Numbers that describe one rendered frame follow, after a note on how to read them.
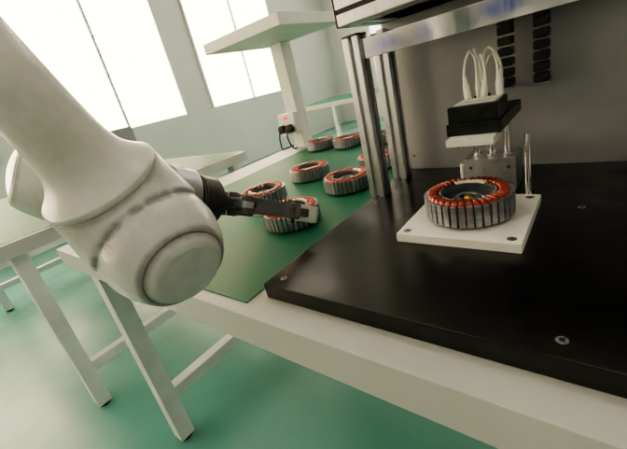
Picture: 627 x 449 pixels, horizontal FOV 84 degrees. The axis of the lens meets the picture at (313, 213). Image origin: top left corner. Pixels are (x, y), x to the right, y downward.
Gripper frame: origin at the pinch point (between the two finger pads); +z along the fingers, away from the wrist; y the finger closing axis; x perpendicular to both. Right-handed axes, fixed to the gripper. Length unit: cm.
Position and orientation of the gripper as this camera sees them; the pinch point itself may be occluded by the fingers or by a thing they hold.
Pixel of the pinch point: (286, 212)
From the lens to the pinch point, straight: 68.5
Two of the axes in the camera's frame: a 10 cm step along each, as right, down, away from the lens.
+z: 6.6, 1.0, 7.5
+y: -7.4, -0.6, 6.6
